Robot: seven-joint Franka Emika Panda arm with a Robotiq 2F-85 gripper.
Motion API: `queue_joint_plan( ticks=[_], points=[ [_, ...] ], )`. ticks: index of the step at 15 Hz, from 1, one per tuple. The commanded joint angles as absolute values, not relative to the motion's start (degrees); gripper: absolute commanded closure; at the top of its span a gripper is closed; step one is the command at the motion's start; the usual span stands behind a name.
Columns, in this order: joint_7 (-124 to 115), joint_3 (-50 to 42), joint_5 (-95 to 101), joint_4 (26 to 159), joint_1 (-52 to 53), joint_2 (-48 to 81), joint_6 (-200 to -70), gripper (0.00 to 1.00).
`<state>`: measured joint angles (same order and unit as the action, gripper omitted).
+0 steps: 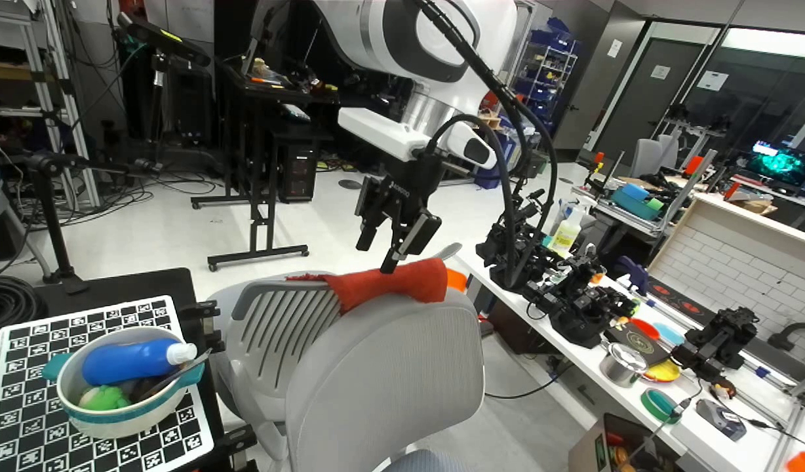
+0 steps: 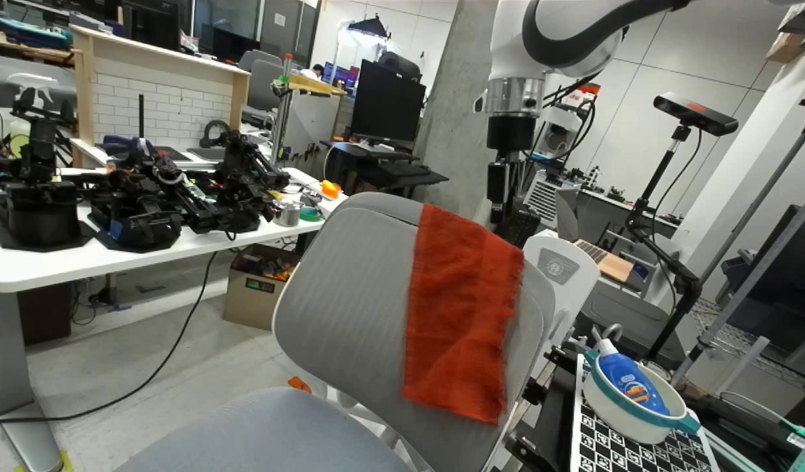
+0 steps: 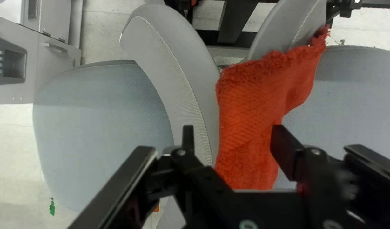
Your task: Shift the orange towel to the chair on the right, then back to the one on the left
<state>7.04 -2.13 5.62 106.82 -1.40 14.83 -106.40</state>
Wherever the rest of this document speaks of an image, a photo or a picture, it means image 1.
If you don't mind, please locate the white brick wall panel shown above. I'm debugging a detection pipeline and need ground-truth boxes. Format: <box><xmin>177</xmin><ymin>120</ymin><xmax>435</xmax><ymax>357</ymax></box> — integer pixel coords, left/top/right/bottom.
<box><xmin>645</xmin><ymin>195</ymin><xmax>805</xmax><ymax>352</ymax></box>

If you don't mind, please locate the black mechanical device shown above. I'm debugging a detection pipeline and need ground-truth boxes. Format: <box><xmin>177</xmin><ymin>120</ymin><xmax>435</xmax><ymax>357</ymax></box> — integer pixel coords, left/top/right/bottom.
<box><xmin>672</xmin><ymin>304</ymin><xmax>764</xmax><ymax>374</ymax></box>

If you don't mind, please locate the black computer tower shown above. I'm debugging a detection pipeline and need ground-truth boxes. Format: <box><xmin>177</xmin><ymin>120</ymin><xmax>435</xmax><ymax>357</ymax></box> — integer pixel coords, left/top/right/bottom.
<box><xmin>276</xmin><ymin>128</ymin><xmax>322</xmax><ymax>205</ymax></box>

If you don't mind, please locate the black floor cable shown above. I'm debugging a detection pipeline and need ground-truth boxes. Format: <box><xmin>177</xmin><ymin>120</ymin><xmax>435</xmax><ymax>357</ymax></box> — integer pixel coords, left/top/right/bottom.
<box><xmin>486</xmin><ymin>363</ymin><xmax>566</xmax><ymax>403</ymax></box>

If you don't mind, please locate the white teal-rimmed bowl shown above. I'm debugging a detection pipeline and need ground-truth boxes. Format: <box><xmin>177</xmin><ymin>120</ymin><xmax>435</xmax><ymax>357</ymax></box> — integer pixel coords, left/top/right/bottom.
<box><xmin>42</xmin><ymin>325</ymin><xmax>210</xmax><ymax>441</ymax></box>

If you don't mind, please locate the blue bin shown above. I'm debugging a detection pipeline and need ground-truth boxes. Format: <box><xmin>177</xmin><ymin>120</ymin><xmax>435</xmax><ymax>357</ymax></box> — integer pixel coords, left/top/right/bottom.
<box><xmin>472</xmin><ymin>156</ymin><xmax>519</xmax><ymax>192</ymax></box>

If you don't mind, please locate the black white calibration board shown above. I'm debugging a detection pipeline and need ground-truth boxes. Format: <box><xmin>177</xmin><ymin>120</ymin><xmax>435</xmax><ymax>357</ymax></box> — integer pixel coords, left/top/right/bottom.
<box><xmin>0</xmin><ymin>293</ymin><xmax>219</xmax><ymax>472</ymax></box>

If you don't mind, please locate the grey door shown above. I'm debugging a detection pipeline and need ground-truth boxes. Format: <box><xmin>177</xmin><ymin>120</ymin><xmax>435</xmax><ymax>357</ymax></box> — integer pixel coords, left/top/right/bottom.
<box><xmin>587</xmin><ymin>35</ymin><xmax>680</xmax><ymax>161</ymax></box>

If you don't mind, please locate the grey spoon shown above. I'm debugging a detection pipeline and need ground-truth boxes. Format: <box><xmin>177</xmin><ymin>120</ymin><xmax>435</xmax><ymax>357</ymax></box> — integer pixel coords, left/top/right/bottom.
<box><xmin>134</xmin><ymin>346</ymin><xmax>219</xmax><ymax>403</ymax></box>

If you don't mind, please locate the dark grey flat gadget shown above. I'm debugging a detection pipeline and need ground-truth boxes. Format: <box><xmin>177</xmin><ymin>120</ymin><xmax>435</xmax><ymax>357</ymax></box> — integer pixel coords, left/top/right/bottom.
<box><xmin>693</xmin><ymin>397</ymin><xmax>750</xmax><ymax>443</ymax></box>

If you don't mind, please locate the steel cup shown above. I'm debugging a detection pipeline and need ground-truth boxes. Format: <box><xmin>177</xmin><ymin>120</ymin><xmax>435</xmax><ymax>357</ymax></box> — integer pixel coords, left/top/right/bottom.
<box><xmin>599</xmin><ymin>340</ymin><xmax>653</xmax><ymax>389</ymax></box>

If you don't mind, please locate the yellow-green bottle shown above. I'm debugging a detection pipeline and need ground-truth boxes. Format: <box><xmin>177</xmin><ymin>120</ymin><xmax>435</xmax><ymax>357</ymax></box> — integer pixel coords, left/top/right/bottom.
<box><xmin>545</xmin><ymin>201</ymin><xmax>587</xmax><ymax>262</ymax></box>

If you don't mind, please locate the orange towel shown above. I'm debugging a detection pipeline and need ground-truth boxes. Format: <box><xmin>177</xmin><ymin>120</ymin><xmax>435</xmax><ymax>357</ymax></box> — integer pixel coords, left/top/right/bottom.
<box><xmin>286</xmin><ymin>258</ymin><xmax>452</xmax><ymax>315</ymax></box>

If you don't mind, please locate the black desk frame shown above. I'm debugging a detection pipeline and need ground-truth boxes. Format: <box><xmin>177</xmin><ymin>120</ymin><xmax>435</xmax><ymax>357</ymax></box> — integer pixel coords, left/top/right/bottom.
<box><xmin>189</xmin><ymin>51</ymin><xmax>334</xmax><ymax>272</ymax></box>

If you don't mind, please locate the teal box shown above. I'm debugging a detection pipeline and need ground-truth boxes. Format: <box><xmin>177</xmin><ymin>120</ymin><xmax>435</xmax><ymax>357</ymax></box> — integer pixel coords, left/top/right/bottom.
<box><xmin>609</xmin><ymin>182</ymin><xmax>668</xmax><ymax>222</ymax></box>

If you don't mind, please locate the grey office chair fabric back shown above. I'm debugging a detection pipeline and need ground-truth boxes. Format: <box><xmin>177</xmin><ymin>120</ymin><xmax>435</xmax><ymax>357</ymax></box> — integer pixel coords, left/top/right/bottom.
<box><xmin>282</xmin><ymin>285</ymin><xmax>488</xmax><ymax>472</ymax></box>

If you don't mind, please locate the black robot gripper device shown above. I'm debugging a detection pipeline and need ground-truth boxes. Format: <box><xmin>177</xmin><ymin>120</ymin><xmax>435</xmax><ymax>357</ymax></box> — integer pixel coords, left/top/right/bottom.
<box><xmin>528</xmin><ymin>258</ymin><xmax>637</xmax><ymax>348</ymax></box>

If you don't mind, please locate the storage shelf with blue bins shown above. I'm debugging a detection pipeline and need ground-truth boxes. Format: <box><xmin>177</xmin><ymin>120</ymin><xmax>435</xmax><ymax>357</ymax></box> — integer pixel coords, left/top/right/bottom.
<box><xmin>514</xmin><ymin>14</ymin><xmax>583</xmax><ymax>140</ymax></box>

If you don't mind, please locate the black clamp mount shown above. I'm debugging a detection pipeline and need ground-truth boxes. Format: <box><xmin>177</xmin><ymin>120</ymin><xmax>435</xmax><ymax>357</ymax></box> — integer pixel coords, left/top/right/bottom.
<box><xmin>177</xmin><ymin>296</ymin><xmax>227</xmax><ymax>353</ymax></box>

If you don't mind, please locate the black coiled cable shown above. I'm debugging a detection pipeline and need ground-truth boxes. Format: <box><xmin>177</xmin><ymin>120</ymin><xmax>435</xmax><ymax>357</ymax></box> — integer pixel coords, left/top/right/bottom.
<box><xmin>0</xmin><ymin>276</ymin><xmax>42</xmax><ymax>346</ymax></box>

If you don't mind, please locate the black base table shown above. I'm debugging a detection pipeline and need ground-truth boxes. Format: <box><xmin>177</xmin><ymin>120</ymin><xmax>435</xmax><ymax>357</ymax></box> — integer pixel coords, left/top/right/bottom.
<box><xmin>29</xmin><ymin>266</ymin><xmax>202</xmax><ymax>323</ymax></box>

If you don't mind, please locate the long white work table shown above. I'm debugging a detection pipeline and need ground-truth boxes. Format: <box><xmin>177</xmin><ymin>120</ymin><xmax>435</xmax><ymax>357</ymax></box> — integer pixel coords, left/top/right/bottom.
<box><xmin>450</xmin><ymin>161</ymin><xmax>805</xmax><ymax>472</ymax></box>

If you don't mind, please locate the light blue disc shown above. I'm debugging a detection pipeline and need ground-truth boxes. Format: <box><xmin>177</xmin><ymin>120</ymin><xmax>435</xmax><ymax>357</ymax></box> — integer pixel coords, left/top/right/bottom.
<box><xmin>653</xmin><ymin>323</ymin><xmax>689</xmax><ymax>352</ymax></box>

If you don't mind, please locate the yellow dish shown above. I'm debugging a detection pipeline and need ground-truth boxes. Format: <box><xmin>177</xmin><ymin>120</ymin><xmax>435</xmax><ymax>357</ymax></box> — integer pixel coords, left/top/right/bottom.
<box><xmin>645</xmin><ymin>357</ymin><xmax>686</xmax><ymax>389</ymax></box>

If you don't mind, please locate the black tripod stand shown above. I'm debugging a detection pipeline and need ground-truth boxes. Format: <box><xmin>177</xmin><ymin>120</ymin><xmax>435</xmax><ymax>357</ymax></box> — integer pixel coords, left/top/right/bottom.
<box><xmin>0</xmin><ymin>142</ymin><xmax>94</xmax><ymax>285</ymax></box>

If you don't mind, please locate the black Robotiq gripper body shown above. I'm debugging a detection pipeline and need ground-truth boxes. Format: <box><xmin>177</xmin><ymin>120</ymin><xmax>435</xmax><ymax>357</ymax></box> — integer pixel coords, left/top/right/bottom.
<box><xmin>354</xmin><ymin>169</ymin><xmax>446</xmax><ymax>258</ymax></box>

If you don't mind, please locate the white metal shelf rack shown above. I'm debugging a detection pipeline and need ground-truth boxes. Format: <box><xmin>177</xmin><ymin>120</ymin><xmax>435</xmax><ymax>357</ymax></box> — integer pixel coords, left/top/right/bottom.
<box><xmin>0</xmin><ymin>0</ymin><xmax>103</xmax><ymax>213</ymax></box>

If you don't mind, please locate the cardboard box of toys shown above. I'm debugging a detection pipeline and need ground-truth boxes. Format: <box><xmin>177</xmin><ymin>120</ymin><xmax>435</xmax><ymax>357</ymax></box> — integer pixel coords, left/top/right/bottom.
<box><xmin>566</xmin><ymin>412</ymin><xmax>662</xmax><ymax>472</ymax></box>

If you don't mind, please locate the monitor with teal screen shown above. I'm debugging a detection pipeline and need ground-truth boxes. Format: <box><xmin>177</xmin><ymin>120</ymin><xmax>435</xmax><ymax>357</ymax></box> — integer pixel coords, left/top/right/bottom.
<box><xmin>746</xmin><ymin>136</ymin><xmax>805</xmax><ymax>195</ymax></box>

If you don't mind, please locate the black camera rig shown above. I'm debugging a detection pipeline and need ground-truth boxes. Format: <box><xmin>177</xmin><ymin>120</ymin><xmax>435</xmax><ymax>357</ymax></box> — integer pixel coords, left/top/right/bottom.
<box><xmin>476</xmin><ymin>179</ymin><xmax>564</xmax><ymax>296</ymax></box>

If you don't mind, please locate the red disc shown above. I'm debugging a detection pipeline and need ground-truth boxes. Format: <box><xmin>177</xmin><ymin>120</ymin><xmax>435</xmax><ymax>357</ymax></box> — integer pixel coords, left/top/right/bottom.
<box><xmin>628</xmin><ymin>318</ymin><xmax>665</xmax><ymax>343</ymax></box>

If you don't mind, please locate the blue bottle white cap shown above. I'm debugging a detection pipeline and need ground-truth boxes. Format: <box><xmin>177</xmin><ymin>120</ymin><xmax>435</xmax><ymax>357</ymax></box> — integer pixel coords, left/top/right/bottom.
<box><xmin>78</xmin><ymin>339</ymin><xmax>200</xmax><ymax>389</ymax></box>

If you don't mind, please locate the green ball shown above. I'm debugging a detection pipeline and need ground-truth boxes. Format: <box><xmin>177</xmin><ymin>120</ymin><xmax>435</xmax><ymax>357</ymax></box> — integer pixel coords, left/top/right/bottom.
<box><xmin>76</xmin><ymin>384</ymin><xmax>134</xmax><ymax>415</ymax></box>

